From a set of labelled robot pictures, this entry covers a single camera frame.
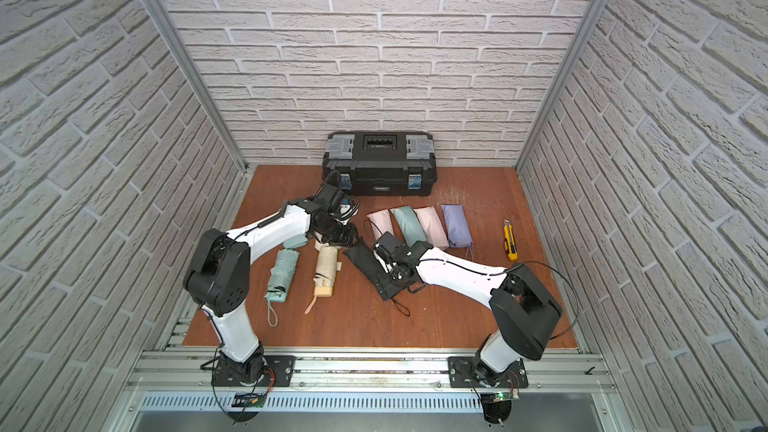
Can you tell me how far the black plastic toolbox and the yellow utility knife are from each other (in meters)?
0.30

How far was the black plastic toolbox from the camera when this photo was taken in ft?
3.26

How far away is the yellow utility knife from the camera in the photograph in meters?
0.96
